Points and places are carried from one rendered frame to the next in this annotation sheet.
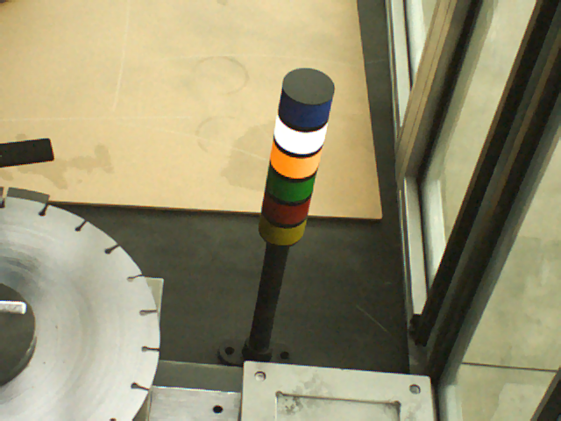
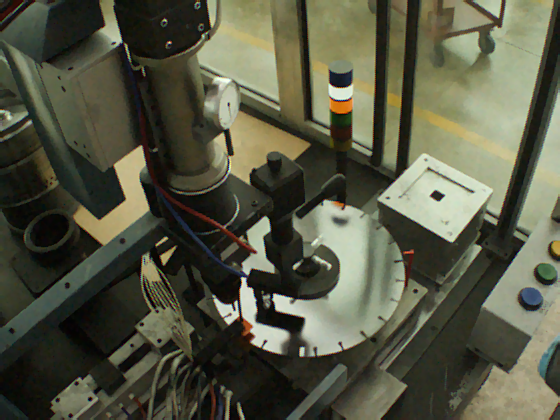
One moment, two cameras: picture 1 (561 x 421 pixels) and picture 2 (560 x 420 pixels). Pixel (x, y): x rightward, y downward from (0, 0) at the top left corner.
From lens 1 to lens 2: 0.63 m
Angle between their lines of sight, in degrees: 24
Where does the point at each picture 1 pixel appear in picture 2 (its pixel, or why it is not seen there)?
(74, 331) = (334, 235)
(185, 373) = not seen: hidden behind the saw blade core
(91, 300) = (322, 222)
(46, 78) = (134, 208)
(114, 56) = not seen: hidden behind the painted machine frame
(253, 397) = (396, 205)
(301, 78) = (334, 66)
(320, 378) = (402, 182)
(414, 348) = (378, 168)
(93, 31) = (126, 179)
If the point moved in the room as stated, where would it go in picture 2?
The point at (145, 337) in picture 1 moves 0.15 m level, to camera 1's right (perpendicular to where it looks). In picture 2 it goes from (355, 214) to (408, 174)
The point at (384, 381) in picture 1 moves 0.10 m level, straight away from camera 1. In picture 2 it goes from (417, 165) to (389, 139)
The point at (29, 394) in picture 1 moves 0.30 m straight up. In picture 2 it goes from (354, 264) to (359, 126)
